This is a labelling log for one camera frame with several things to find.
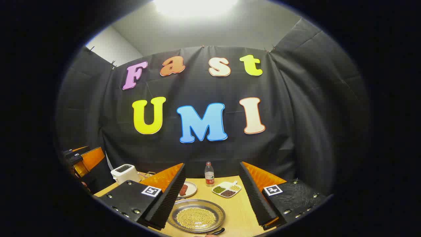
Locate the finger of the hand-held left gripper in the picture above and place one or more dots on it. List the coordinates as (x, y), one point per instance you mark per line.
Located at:
(93, 158)
(80, 149)

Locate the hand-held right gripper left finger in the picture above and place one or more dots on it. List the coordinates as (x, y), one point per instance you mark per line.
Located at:
(167, 200)

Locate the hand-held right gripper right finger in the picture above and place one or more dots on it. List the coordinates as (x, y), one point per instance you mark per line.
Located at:
(258, 200)

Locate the stainless steel pot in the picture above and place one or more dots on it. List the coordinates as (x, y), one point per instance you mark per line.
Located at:
(184, 205)

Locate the red meat slice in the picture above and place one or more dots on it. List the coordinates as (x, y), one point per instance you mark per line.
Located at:
(183, 190)

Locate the round white plate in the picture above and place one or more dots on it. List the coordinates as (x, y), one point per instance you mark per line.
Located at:
(191, 188)

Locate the pale yellow beans pile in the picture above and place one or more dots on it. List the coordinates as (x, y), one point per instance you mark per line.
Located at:
(235, 187)

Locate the dark red beans pile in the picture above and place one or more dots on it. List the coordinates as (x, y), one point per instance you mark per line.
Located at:
(227, 193)

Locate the soybeans heap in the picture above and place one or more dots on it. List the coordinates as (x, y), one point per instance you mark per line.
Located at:
(195, 218)

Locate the white divided dish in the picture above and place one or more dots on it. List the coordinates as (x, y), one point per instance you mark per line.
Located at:
(227, 188)

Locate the white toaster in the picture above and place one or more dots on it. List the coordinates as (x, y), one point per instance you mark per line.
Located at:
(126, 174)

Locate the green mung beans pile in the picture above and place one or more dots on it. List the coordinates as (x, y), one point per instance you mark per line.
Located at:
(218, 189)

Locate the clear plastic water bottle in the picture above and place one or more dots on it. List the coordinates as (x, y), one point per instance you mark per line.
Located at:
(209, 176)

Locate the black backdrop cloth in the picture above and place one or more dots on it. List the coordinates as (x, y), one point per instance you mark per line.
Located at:
(197, 85)

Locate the ceiling light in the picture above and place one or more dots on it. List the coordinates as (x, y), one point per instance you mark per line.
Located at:
(195, 6)

